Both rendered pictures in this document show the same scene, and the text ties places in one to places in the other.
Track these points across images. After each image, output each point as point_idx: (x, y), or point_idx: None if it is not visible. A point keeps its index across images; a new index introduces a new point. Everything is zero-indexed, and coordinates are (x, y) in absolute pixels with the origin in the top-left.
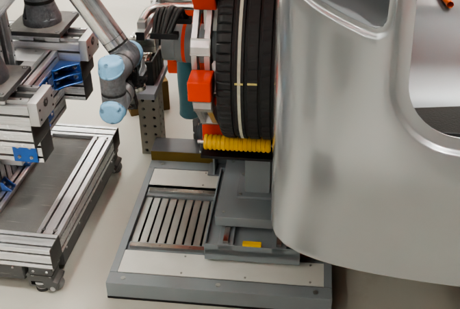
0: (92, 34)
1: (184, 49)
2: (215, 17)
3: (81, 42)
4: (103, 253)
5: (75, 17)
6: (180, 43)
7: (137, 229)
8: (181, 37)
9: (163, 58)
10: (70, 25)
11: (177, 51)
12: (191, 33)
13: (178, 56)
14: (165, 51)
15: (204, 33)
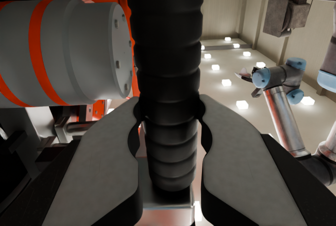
0: None
1: (37, 80)
2: (10, 132)
3: None
4: None
5: None
6: (58, 93)
7: None
8: (65, 102)
9: (108, 27)
10: None
11: (57, 74)
12: (45, 105)
13: (51, 52)
14: (99, 66)
15: (12, 107)
